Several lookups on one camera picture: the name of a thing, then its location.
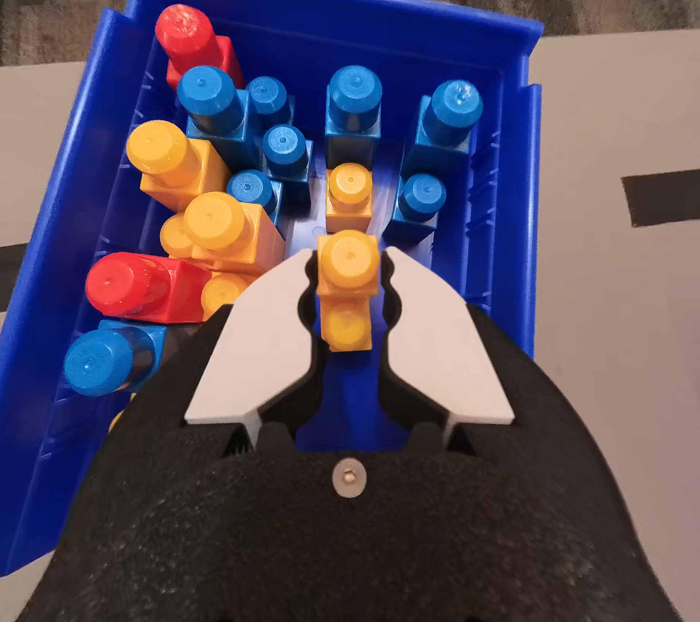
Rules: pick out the yellow one-stud mega block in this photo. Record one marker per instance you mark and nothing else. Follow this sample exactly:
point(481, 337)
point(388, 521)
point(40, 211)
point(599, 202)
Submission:
point(347, 255)

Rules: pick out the pile of mega blocks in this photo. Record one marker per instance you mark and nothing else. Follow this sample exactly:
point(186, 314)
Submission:
point(213, 96)

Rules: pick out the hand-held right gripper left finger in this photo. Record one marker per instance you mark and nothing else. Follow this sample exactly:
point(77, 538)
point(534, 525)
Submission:
point(257, 359)

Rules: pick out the blue storage bin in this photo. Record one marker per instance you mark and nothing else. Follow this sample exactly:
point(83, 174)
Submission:
point(383, 47)

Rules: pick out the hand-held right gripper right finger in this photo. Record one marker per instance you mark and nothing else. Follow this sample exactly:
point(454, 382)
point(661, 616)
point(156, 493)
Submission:
point(445, 359)

